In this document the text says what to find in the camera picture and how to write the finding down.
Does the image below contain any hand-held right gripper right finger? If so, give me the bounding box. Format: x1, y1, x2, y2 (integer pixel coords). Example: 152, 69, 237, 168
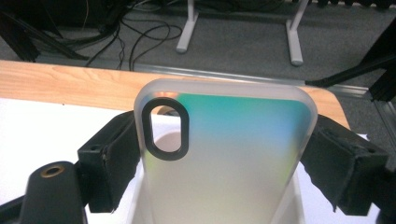
300, 114, 390, 217

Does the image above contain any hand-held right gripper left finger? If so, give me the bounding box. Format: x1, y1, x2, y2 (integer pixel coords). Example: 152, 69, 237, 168
78, 110, 141, 214

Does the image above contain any gradient translucent phone case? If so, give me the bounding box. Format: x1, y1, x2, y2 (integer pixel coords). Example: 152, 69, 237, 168
134, 77, 318, 224

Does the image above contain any black stand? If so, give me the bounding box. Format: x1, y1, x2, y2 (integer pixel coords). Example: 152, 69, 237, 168
304, 18, 396, 102
0, 6, 92, 63

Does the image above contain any white board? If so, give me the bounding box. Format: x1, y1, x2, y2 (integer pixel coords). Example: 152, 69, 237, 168
0, 97, 396, 224

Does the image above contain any white metal stand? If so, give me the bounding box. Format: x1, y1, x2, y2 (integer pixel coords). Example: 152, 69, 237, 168
176, 0, 312, 67

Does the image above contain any metal floor rail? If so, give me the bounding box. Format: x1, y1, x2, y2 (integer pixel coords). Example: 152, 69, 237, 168
372, 99, 396, 132
36, 55, 373, 98

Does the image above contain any black floor cable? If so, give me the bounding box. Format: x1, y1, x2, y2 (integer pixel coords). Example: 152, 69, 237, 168
84, 18, 125, 70
129, 22, 183, 72

